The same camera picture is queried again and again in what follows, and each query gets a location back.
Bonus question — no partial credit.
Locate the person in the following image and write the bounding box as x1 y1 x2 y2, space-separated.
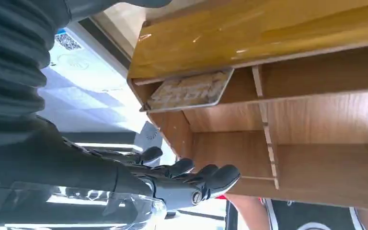
225 194 368 230

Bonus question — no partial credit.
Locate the white sheet with QR code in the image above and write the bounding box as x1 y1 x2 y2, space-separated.
37 27 150 134

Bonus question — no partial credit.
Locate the wooden card box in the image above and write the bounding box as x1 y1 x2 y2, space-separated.
126 0 368 212

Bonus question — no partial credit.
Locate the white card with round print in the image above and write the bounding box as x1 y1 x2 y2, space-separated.
133 121 165 150

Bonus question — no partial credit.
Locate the ribbed grey right arm sleeve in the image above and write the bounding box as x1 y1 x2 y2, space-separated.
0 0 68 132

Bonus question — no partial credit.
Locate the pale printed card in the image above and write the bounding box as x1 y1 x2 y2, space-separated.
139 68 235 114

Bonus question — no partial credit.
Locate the clear plastic wrist cover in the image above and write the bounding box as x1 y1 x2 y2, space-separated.
0 182 169 230

